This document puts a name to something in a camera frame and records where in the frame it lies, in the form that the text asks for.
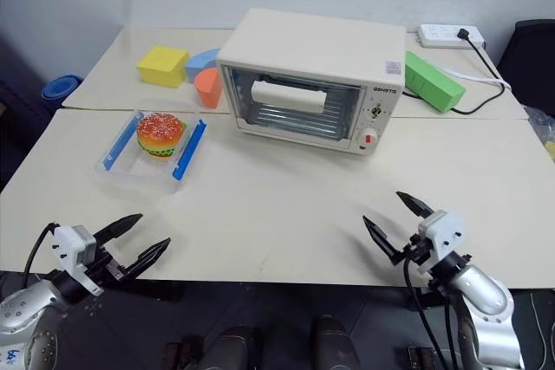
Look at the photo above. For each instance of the orange foam half cylinder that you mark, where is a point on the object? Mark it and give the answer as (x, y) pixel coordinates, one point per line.
(208, 88)

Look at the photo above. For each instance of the dark rounded shape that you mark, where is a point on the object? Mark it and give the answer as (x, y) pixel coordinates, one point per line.
(336, 344)
(236, 348)

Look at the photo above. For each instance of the black chair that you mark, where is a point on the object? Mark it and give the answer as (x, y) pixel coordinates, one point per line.
(531, 58)

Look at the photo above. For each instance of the blue foam half cylinder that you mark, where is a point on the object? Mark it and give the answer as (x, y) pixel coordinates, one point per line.
(200, 62)

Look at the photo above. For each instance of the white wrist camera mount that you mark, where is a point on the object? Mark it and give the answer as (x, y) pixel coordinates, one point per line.
(71, 244)
(442, 235)

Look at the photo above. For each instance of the yellow foam cube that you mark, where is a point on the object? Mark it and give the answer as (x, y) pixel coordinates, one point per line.
(160, 64)

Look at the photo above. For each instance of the toy hamburger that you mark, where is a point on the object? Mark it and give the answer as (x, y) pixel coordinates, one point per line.
(159, 132)

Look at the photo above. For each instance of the clear plastic box blue clips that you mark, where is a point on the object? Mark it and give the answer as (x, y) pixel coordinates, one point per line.
(130, 173)

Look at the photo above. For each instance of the green foam block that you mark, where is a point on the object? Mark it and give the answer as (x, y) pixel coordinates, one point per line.
(433, 84)

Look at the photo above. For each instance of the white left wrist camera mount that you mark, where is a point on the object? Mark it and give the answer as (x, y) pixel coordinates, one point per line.
(71, 244)

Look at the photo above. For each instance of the white power strip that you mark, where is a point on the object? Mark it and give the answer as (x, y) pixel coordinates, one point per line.
(438, 35)

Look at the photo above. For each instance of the clear plastic bag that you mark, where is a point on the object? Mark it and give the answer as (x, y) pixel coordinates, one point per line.
(539, 127)

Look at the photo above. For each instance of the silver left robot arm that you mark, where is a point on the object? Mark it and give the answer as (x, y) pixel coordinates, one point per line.
(30, 313)

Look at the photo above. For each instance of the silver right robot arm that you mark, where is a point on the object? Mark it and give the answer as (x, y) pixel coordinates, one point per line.
(490, 300)

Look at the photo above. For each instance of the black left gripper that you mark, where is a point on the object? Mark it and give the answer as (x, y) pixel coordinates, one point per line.
(104, 267)

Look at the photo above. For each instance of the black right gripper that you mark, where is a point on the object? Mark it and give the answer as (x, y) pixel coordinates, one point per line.
(417, 251)

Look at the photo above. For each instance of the cream toaster oven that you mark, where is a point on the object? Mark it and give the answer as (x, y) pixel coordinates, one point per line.
(312, 40)

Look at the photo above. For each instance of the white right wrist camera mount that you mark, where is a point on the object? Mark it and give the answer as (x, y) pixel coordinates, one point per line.
(442, 235)

